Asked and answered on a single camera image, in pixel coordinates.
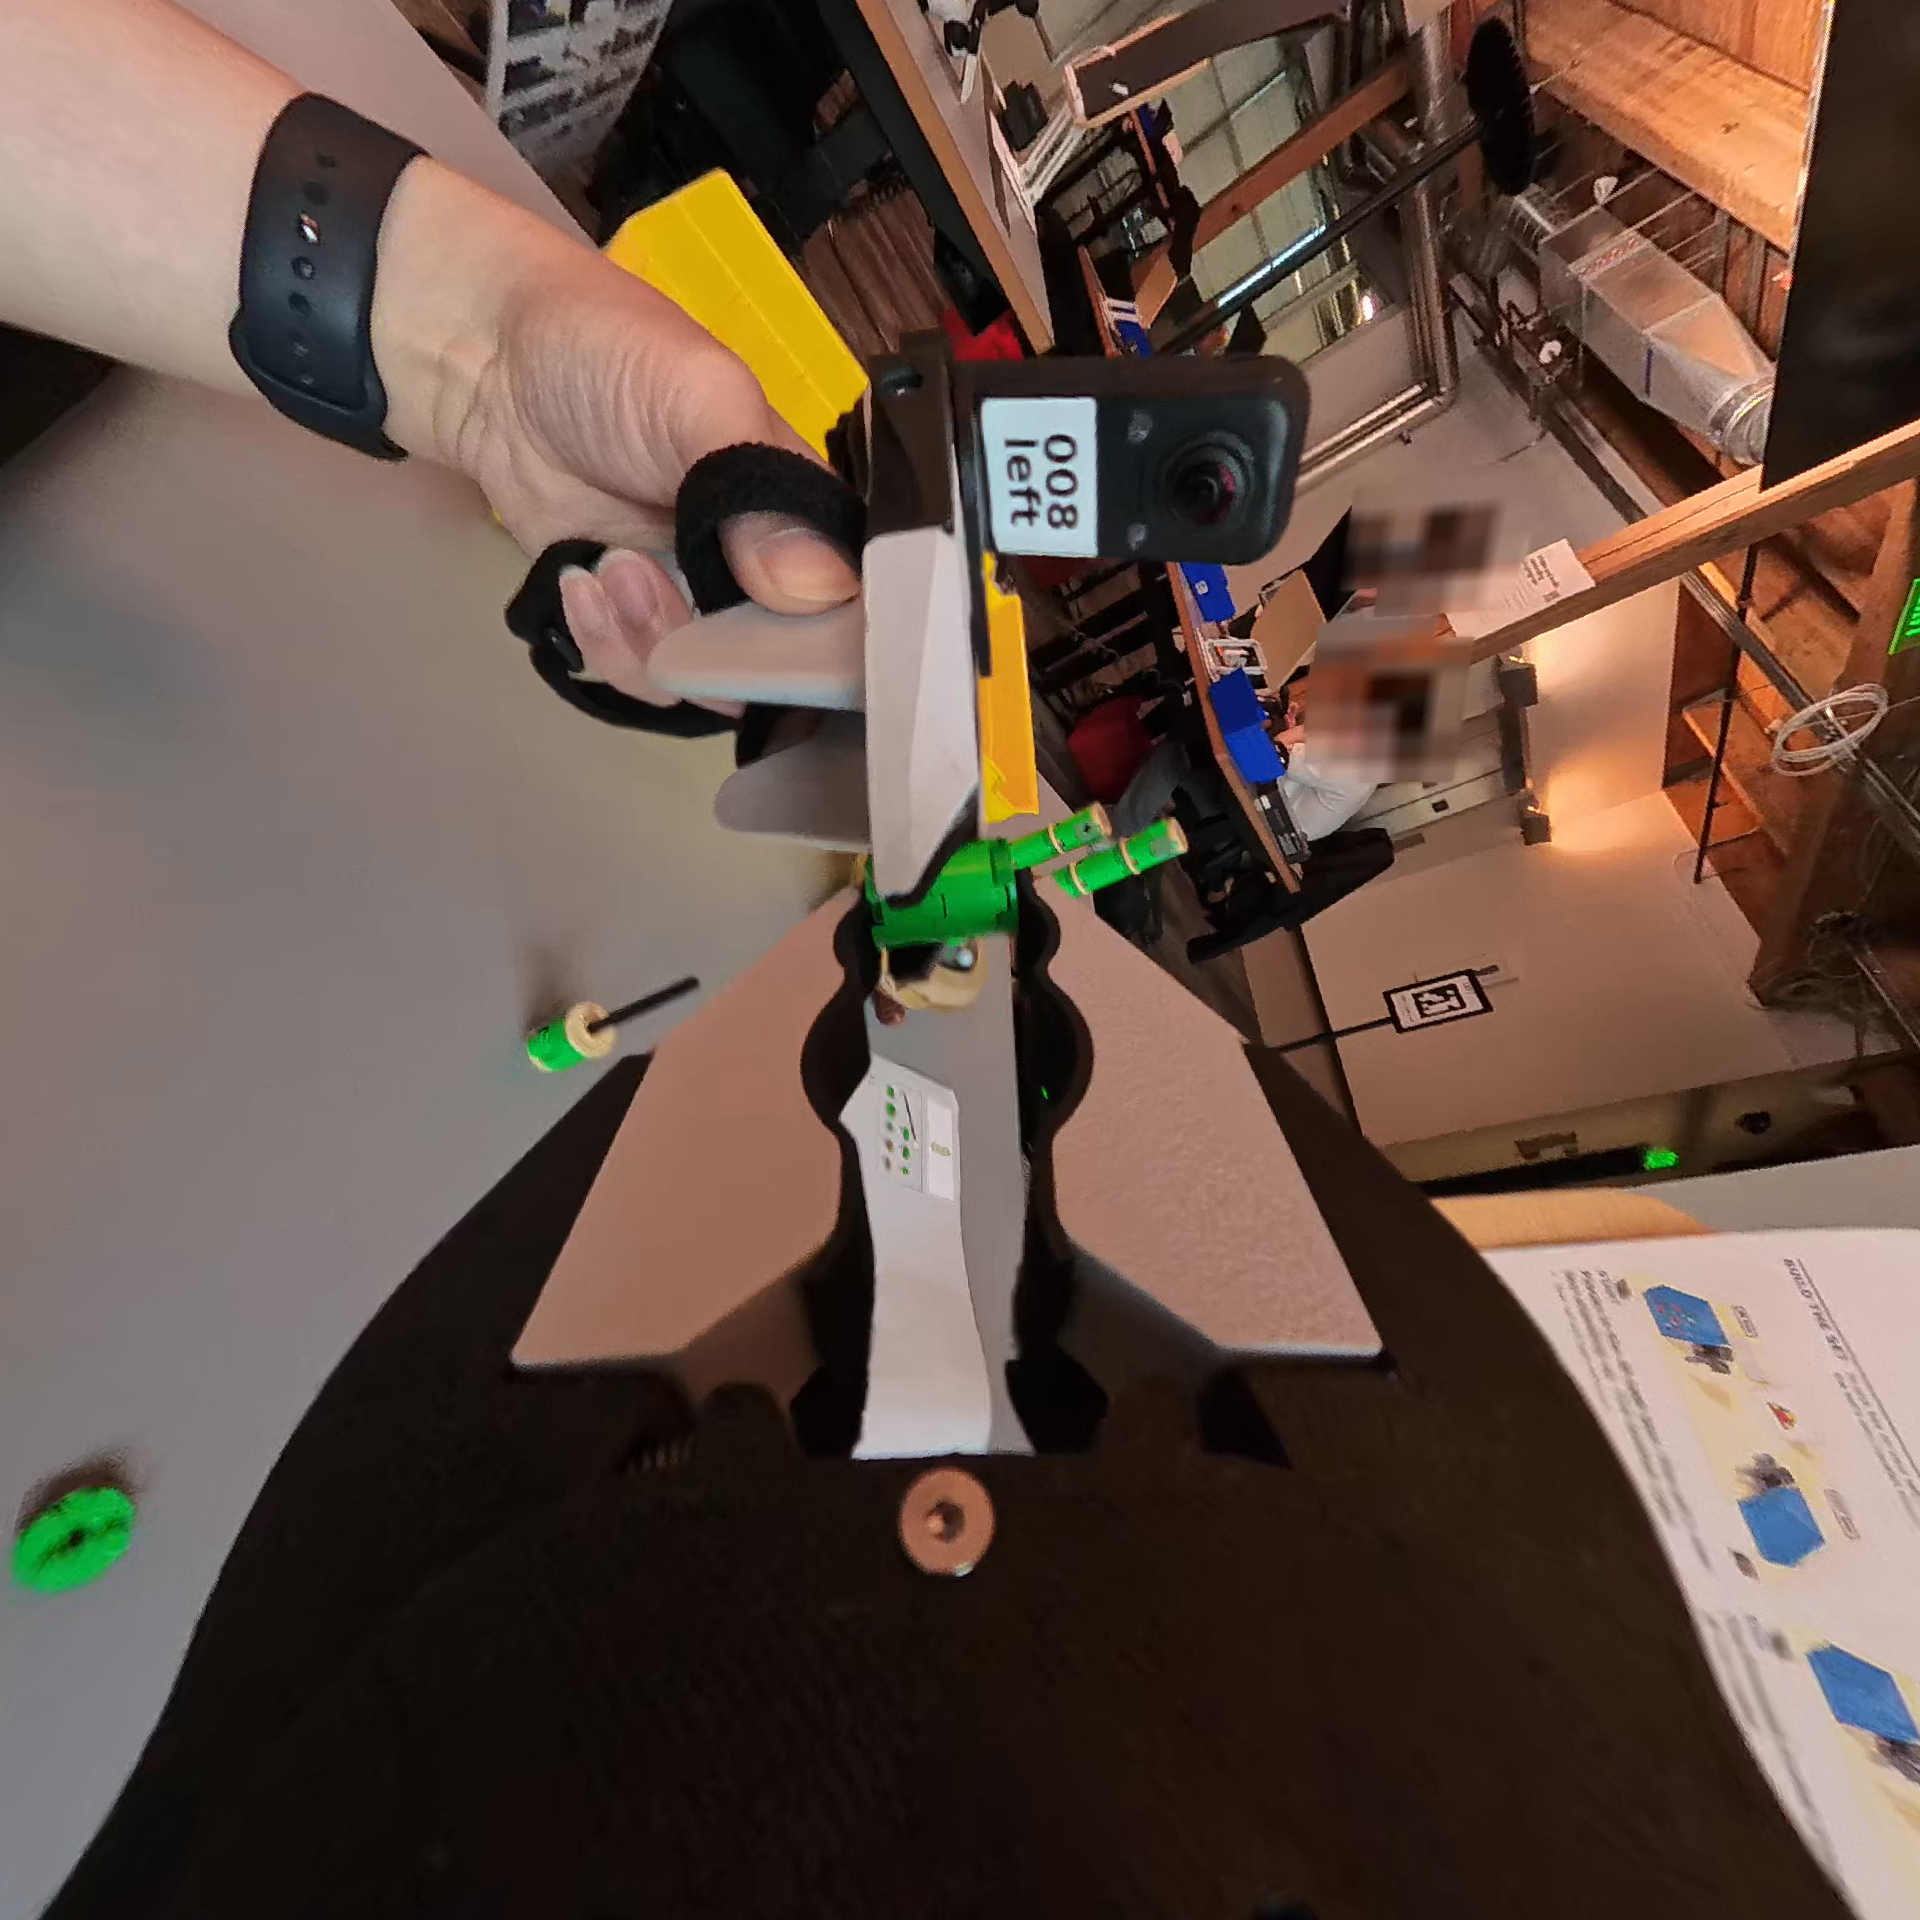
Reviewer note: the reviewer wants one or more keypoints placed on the grey desk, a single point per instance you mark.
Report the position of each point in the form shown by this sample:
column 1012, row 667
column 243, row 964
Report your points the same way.
column 300, row 825

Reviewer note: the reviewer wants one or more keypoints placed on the yellow plastic bin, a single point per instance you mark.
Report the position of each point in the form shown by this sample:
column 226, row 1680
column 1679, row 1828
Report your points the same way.
column 722, row 267

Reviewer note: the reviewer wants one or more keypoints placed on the person's left hand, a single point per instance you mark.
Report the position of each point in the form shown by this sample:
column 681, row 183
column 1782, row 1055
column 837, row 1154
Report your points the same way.
column 573, row 407

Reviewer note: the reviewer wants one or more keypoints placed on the red beanbag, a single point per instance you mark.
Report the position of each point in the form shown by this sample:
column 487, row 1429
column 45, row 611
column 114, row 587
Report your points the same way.
column 1111, row 751

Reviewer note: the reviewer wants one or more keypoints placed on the small green round brick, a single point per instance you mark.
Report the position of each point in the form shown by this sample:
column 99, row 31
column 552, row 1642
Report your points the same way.
column 72, row 1536

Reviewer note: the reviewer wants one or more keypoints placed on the clipboard with printed sheet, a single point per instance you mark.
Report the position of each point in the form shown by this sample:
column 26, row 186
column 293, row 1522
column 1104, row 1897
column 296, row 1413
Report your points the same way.
column 1723, row 1423

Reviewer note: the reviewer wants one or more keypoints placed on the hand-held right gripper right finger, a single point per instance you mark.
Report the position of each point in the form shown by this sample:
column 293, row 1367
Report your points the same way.
column 1204, row 1204

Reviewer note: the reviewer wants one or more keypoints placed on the black monitor screen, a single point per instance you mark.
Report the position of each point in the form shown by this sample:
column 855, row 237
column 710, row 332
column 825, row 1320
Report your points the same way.
column 1861, row 224

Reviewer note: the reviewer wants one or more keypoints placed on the white marker sheet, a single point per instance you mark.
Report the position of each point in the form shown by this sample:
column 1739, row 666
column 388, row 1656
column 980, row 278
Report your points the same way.
column 1435, row 1005

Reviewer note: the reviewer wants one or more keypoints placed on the toy bamboo model in pot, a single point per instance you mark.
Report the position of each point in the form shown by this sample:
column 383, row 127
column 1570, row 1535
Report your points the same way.
column 1117, row 862

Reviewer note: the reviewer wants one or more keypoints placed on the silver ventilation duct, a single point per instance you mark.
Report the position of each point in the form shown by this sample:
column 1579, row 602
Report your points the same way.
column 1636, row 317

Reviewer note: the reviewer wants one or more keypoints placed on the black wrist watch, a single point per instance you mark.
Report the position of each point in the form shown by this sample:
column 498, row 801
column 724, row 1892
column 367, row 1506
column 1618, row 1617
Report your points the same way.
column 310, row 267

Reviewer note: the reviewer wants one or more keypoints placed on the green brick with black axle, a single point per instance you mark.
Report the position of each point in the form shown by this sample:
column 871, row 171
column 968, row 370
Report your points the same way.
column 568, row 1038

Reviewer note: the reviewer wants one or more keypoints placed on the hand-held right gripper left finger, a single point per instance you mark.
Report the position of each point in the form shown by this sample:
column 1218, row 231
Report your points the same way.
column 687, row 1204

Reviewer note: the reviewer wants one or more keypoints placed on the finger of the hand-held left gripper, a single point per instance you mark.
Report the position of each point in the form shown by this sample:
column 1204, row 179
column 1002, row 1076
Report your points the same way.
column 802, row 801
column 915, row 705

